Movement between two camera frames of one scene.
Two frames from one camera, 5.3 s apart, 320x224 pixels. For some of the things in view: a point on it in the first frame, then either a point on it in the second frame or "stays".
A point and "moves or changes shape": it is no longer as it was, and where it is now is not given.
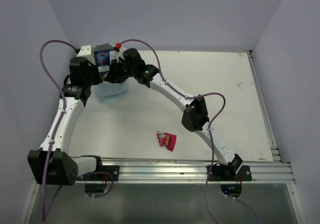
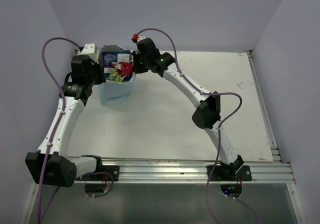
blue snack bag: [102, 61] moves or changes shape
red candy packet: [167, 140] moves or changes shape
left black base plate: [114, 170] stays
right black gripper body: [121, 71] to [140, 63]
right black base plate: [223, 173] stays
